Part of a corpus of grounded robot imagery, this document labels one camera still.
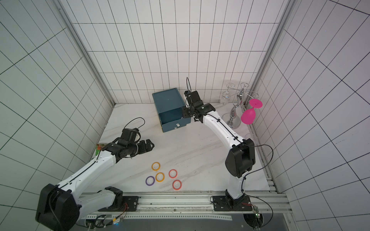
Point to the clear glass on table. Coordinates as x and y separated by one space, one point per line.
250 136

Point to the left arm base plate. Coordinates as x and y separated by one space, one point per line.
126 203

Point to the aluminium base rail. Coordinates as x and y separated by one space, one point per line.
196 205

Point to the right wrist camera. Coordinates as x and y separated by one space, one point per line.
193 98

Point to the green snack bag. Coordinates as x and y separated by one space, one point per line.
98 149

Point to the pink plastic goblet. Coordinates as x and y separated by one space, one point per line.
248 117

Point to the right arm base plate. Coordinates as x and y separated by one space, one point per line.
226 203

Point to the teal drawer cabinet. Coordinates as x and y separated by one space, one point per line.
169 104

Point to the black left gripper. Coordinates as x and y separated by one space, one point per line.
143 149

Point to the clear hanging wine glass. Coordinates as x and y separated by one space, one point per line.
225 98

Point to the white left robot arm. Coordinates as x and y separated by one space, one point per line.
60 206

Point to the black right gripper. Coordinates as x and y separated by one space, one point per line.
188 111

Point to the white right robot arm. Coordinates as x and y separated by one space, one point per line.
241 153

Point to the chrome glass holder stand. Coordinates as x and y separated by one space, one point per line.
239 96

